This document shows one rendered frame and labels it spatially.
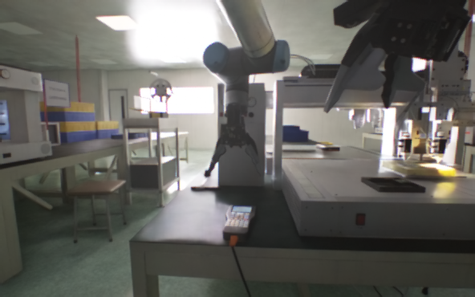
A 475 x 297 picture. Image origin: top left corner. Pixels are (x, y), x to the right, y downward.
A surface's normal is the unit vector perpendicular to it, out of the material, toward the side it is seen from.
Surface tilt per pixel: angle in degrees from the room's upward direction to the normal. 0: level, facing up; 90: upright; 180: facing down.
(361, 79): 64
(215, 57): 76
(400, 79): 124
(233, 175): 90
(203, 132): 90
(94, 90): 90
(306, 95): 90
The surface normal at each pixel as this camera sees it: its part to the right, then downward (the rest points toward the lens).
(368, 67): -0.64, -0.36
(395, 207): -0.07, 0.12
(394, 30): -0.86, 0.11
